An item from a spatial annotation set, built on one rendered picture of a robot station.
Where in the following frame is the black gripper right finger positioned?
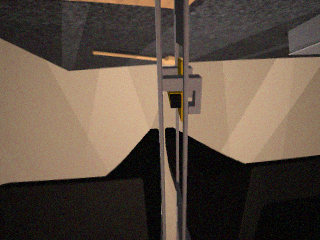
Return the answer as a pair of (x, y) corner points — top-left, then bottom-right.
(165, 127), (320, 240)

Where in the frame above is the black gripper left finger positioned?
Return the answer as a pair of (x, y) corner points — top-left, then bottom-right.
(0, 128), (161, 240)

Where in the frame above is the light wooden board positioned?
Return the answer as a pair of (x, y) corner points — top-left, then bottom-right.
(78, 0), (194, 9)

